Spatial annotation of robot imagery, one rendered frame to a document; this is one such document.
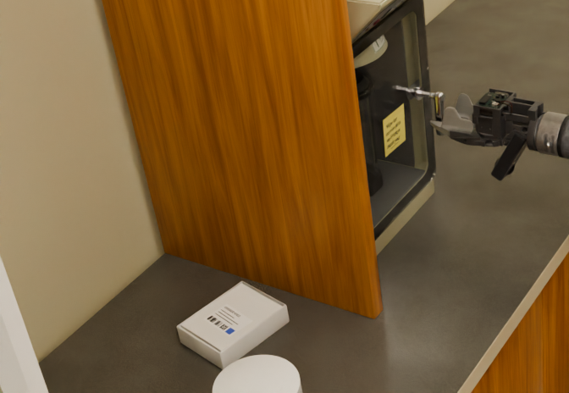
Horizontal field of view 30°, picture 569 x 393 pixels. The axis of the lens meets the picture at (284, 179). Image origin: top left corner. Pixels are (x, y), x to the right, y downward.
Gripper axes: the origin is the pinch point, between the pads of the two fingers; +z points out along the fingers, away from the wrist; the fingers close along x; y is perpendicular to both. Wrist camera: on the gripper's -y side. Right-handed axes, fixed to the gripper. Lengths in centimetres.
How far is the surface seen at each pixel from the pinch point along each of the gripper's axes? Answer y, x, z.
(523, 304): -21.7, 18.9, -24.5
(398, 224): -18.8, 9.8, 5.5
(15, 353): 41, 113, -18
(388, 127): 4.4, 11.8, 4.4
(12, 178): 12, 61, 49
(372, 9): 35.2, 26.8, -4.3
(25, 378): 38, 113, -18
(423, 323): -20.6, 32.1, -11.8
